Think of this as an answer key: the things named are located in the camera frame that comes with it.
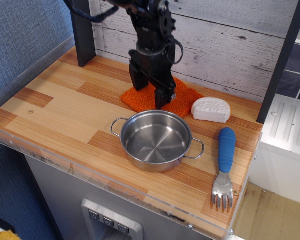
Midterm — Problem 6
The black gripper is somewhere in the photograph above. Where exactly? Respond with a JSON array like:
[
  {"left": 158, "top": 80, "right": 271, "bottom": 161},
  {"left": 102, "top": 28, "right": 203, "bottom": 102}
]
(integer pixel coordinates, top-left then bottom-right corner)
[{"left": 129, "top": 42, "right": 176, "bottom": 110}]

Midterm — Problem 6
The orange knitted napkin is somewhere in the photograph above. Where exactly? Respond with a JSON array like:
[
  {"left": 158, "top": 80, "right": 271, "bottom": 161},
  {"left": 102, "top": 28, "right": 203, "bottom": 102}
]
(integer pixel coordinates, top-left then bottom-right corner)
[{"left": 120, "top": 78, "right": 204, "bottom": 118}]

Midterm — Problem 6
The stainless steel pot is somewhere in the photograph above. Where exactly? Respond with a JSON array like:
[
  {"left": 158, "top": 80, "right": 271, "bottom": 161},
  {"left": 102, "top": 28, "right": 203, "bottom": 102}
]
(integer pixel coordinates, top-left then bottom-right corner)
[{"left": 110, "top": 110, "right": 205, "bottom": 173}]

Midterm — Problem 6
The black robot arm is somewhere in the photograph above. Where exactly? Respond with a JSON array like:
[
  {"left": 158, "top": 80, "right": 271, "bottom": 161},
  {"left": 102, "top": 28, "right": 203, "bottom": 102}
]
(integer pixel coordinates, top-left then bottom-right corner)
[{"left": 109, "top": 0, "right": 180, "bottom": 110}]

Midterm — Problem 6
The white toy cheese wedge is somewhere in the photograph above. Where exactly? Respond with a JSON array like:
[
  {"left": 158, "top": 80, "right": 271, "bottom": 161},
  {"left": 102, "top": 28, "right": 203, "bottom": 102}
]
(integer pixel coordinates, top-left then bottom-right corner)
[{"left": 191, "top": 97, "right": 231, "bottom": 124}]

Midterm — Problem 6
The silver dispenser button panel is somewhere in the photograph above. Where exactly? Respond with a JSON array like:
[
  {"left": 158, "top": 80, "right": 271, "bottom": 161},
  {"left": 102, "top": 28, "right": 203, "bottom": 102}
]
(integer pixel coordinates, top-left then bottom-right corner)
[{"left": 81, "top": 198, "right": 144, "bottom": 240}]

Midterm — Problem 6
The white toy sink counter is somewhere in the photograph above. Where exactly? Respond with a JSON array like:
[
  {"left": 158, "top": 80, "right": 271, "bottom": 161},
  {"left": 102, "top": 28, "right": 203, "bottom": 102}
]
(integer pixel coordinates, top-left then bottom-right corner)
[{"left": 249, "top": 94, "right": 300, "bottom": 203}]

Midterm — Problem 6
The black braided cable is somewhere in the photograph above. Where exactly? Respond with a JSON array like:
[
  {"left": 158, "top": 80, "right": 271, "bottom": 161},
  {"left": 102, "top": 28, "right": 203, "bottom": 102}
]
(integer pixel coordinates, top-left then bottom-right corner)
[{"left": 63, "top": 0, "right": 120, "bottom": 24}]

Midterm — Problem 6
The dark grey left post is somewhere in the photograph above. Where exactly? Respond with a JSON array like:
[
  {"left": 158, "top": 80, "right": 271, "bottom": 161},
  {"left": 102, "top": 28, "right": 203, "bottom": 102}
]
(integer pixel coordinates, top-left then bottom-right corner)
[{"left": 71, "top": 12, "right": 96, "bottom": 67}]

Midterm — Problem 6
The dark grey post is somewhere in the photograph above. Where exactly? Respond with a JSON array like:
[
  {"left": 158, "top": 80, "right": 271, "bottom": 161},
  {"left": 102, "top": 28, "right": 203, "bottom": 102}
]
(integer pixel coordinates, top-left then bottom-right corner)
[
  {"left": 71, "top": 12, "right": 96, "bottom": 67},
  {"left": 256, "top": 0, "right": 300, "bottom": 124}
]

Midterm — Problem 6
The blue handled fork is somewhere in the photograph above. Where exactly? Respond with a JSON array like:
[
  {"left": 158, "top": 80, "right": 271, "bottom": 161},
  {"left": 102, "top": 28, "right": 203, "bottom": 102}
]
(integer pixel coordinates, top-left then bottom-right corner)
[{"left": 212, "top": 127, "right": 236, "bottom": 210}]

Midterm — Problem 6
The dark grey right post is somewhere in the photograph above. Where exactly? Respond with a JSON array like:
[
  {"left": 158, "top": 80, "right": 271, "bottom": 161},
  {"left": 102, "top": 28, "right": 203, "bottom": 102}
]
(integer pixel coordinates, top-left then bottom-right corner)
[{"left": 256, "top": 0, "right": 300, "bottom": 124}]

